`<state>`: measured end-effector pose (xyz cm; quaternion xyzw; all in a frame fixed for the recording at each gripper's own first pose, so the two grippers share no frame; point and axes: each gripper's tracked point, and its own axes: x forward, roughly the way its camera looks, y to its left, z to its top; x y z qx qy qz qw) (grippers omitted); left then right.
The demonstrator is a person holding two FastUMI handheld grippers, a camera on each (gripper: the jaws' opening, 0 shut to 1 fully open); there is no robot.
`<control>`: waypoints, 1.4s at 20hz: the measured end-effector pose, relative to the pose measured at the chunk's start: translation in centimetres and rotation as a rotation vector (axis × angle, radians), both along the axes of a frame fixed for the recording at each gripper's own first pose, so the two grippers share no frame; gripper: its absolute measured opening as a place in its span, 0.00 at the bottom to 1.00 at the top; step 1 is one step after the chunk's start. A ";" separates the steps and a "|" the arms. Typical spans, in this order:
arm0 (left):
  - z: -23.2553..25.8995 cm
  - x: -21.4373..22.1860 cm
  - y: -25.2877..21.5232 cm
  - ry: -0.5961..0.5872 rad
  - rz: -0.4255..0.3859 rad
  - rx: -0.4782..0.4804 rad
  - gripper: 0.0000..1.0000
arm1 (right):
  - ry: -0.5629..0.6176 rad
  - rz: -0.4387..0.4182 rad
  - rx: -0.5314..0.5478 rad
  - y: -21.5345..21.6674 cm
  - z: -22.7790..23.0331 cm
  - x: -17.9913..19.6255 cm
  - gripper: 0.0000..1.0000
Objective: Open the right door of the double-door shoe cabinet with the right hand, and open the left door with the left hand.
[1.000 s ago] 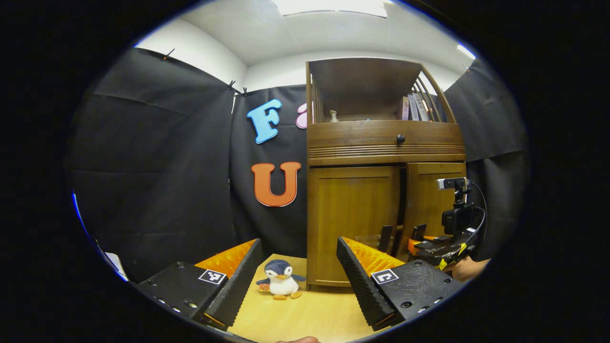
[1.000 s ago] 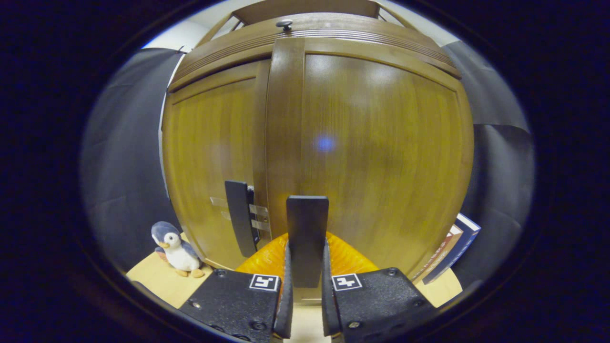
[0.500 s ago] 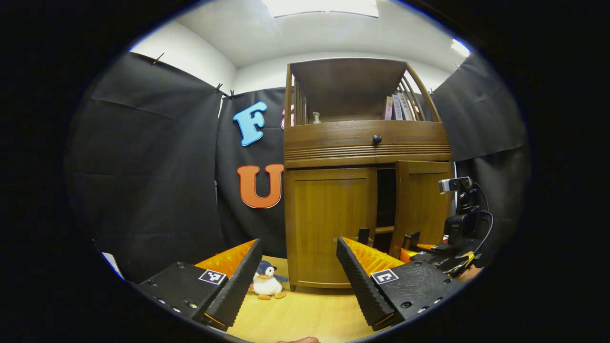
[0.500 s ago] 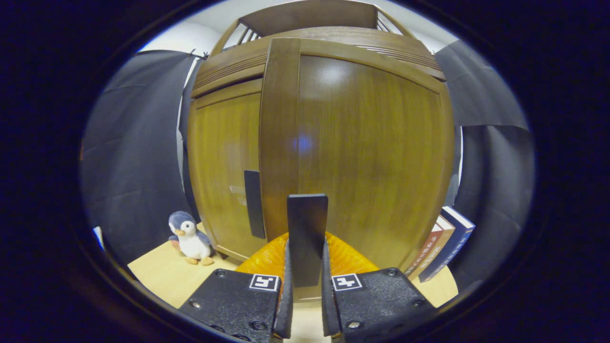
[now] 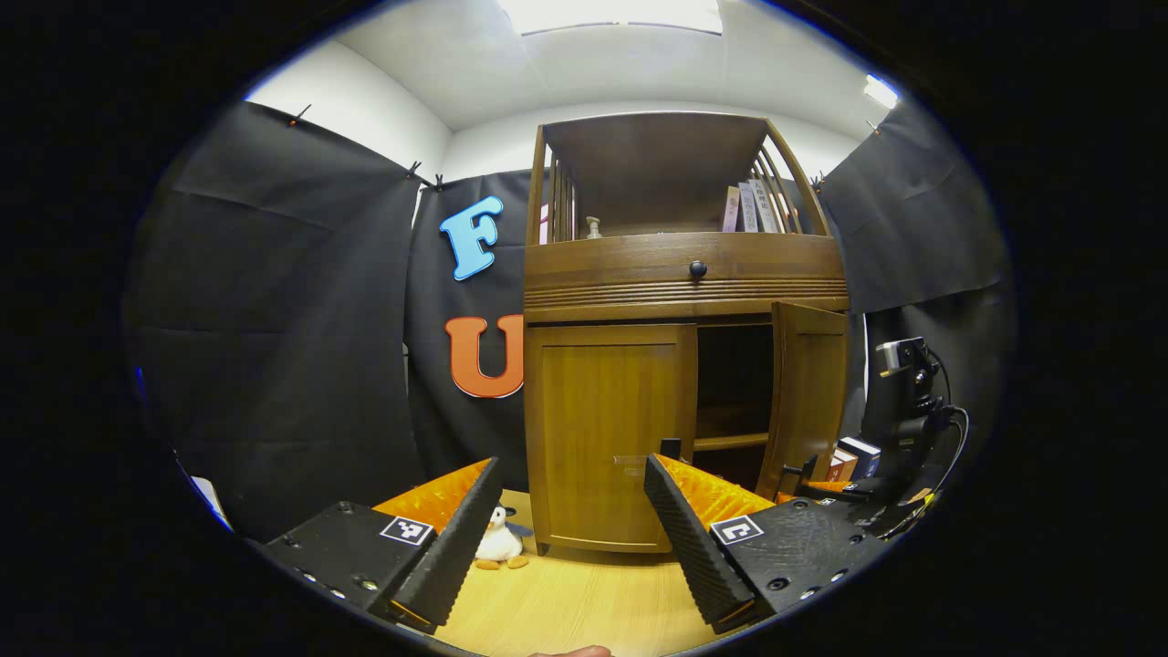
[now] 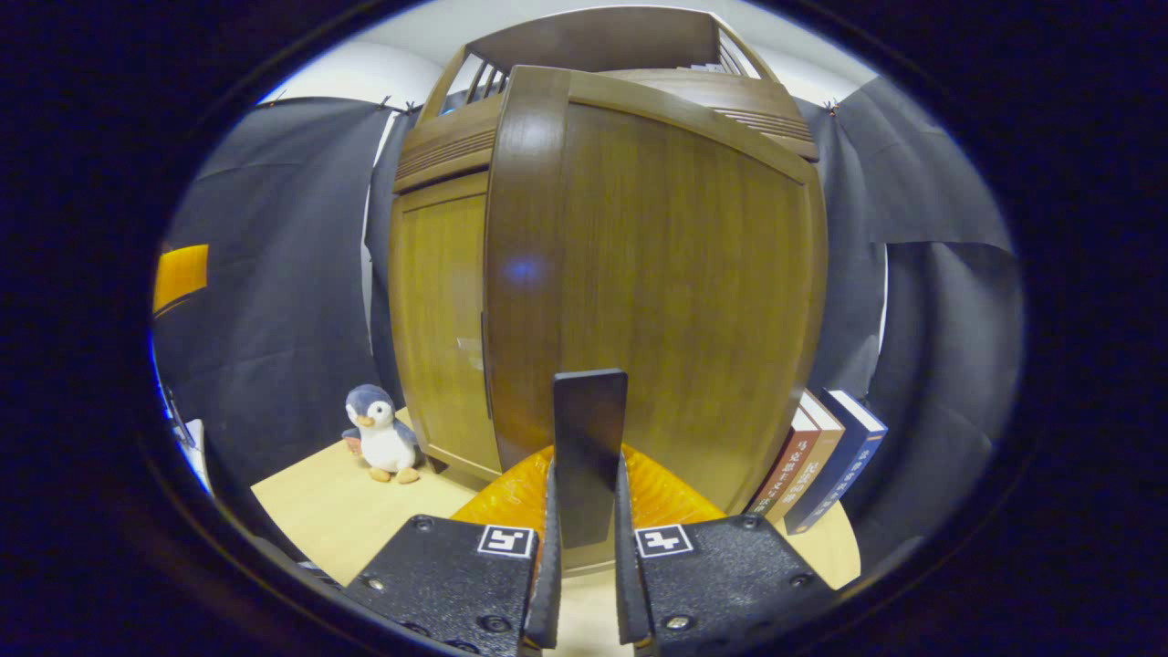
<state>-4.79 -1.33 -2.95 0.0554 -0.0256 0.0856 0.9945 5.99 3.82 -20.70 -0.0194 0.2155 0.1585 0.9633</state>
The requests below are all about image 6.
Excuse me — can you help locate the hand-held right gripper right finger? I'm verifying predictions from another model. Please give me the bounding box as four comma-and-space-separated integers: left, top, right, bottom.
616, 443, 836, 653

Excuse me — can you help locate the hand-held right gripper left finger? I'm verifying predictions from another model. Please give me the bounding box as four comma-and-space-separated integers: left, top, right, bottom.
345, 445, 562, 657

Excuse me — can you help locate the wooden cabinet door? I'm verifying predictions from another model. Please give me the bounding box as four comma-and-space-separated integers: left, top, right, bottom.
482, 64, 829, 576
390, 173, 503, 480

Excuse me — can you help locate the wooden double-door shoe cabinet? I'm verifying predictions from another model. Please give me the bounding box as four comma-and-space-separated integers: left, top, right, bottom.
390, 5, 822, 489

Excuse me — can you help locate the penguin plush toy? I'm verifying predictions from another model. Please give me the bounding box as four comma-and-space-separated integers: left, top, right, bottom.
342, 384, 422, 485

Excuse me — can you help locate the tan brown book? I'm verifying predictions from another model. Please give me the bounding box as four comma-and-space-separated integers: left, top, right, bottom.
766, 391, 847, 523

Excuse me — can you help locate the navy blue book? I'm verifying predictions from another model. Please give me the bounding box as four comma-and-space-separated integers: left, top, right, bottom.
785, 388, 888, 535

